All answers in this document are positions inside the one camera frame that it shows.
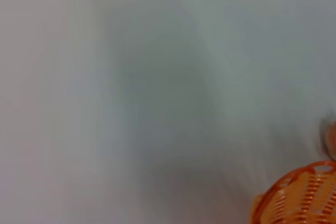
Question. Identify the orange striped bread loaf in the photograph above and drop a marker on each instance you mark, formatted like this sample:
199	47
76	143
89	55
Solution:
331	137

